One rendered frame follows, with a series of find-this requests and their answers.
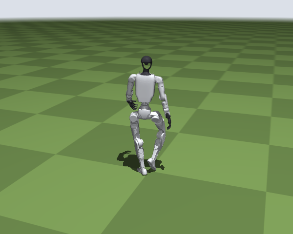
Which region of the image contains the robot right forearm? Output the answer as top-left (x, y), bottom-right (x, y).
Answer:
top-left (161, 94), bottom-right (170, 116)

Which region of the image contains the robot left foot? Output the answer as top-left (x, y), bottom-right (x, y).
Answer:
top-left (137, 168), bottom-right (147, 175)

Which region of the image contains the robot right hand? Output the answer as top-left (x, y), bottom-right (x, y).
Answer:
top-left (166, 113), bottom-right (171, 130)

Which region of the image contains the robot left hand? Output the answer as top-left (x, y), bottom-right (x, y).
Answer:
top-left (127, 100), bottom-right (138, 110)

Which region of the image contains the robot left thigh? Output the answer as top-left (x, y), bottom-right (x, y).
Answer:
top-left (129, 111), bottom-right (144, 147)

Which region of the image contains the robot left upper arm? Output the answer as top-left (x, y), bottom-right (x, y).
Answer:
top-left (126, 74), bottom-right (136, 96)

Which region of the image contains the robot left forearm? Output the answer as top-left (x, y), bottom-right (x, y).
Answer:
top-left (126, 91), bottom-right (132, 102)

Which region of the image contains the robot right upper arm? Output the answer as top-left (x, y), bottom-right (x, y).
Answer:
top-left (155, 76), bottom-right (165, 100)

